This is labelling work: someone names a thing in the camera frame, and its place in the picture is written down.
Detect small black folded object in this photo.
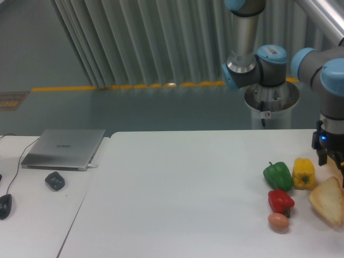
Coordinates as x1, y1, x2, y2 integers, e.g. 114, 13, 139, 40
45, 171, 66, 191

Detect brown egg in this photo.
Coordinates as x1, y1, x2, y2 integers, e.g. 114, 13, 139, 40
268, 213, 289, 231

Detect black computer mouse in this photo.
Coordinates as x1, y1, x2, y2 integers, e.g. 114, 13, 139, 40
0, 193, 12, 220

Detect silver laptop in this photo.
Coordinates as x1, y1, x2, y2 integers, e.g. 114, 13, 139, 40
21, 129, 105, 171

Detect red bell pepper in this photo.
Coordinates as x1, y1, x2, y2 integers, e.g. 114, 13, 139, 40
268, 189, 295, 218

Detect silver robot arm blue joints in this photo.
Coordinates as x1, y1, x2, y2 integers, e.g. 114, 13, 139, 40
222, 1, 343, 120

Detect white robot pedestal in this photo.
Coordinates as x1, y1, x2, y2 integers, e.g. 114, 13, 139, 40
244, 81, 299, 130

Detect triangular toasted bread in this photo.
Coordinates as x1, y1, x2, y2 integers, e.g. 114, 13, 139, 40
309, 177, 343, 226

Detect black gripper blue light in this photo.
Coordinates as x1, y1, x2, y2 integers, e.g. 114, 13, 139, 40
312, 117, 344, 188

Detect green bell pepper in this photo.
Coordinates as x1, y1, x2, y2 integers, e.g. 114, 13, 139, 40
263, 162, 293, 192

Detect black mouse cable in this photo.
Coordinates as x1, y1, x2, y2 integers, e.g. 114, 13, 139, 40
0, 133, 41, 195

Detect yellow bell pepper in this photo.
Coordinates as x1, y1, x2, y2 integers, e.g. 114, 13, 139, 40
292, 157, 317, 190

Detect black pedestal cable with tag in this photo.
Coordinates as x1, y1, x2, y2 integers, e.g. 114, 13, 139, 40
259, 101, 271, 130

